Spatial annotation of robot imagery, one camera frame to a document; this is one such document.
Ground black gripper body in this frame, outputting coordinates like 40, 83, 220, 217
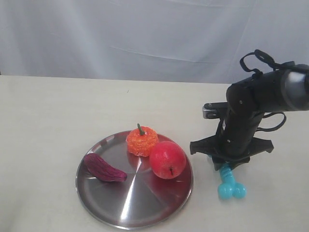
212, 107, 264, 170

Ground teal toy bone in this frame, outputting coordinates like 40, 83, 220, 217
217, 164, 247, 200

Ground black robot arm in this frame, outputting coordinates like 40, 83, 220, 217
190, 64, 309, 170

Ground red toy apple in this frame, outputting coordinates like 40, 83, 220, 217
149, 141, 187, 179

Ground orange toy pumpkin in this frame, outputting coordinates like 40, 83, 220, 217
126, 123, 159, 157

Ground round stainless steel plate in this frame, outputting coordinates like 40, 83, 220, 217
75, 131, 194, 230

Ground purple toy sweet potato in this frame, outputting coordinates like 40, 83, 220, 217
83, 153, 127, 182

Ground white backdrop cloth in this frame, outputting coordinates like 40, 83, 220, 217
0, 0, 309, 83

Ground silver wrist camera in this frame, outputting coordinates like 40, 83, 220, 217
202, 102, 228, 119

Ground black cable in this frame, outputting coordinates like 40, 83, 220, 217
239, 49, 295, 133

